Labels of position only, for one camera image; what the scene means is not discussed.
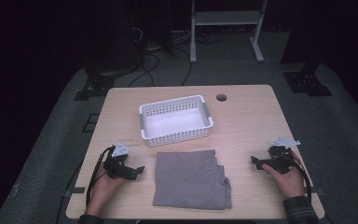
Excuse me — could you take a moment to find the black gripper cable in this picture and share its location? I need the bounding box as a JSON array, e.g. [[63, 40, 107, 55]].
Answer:
[[283, 150, 312, 203], [85, 145, 116, 207]]

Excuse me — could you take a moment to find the white perforated plastic basket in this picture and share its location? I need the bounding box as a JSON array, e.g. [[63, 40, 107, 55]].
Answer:
[[138, 94, 214, 148]]

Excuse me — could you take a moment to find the black floor cable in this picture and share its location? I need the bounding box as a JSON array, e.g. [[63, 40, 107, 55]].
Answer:
[[127, 51, 161, 89], [173, 46, 194, 87]]

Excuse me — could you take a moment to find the bundle of dark floor cables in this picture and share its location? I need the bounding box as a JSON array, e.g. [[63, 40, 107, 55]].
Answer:
[[195, 30, 227, 45]]

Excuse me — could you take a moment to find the person's left hand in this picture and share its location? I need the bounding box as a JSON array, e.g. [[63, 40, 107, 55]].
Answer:
[[85, 169, 129, 217]]

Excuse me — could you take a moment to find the white metal stand frame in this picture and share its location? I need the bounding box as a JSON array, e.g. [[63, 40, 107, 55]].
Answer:
[[189, 0, 269, 64]]

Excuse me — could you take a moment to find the person's right hand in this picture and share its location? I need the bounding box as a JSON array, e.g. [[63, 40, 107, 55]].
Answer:
[[261, 162, 306, 200]]

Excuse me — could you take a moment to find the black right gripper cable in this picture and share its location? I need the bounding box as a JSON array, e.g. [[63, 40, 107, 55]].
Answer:
[[283, 150, 312, 203]]

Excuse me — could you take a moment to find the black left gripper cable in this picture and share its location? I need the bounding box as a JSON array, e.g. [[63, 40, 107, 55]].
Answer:
[[85, 145, 116, 207]]

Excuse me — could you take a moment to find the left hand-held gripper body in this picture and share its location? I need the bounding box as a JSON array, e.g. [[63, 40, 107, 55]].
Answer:
[[103, 141, 138, 181]]

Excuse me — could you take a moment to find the dark equipment cabinet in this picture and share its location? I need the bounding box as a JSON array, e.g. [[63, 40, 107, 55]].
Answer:
[[130, 0, 174, 54]]

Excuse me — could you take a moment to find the grey cloth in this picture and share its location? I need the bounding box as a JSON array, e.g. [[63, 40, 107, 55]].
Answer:
[[152, 149, 233, 211]]

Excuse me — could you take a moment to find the black rectangular floor frame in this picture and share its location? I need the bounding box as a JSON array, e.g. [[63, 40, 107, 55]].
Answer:
[[81, 113, 101, 133]]

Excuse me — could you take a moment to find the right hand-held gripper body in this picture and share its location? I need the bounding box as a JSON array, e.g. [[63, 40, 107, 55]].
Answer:
[[262, 136, 301, 175]]

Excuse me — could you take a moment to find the black stand base plate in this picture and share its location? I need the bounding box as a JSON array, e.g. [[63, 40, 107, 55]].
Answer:
[[282, 62, 334, 98], [74, 68, 117, 102]]

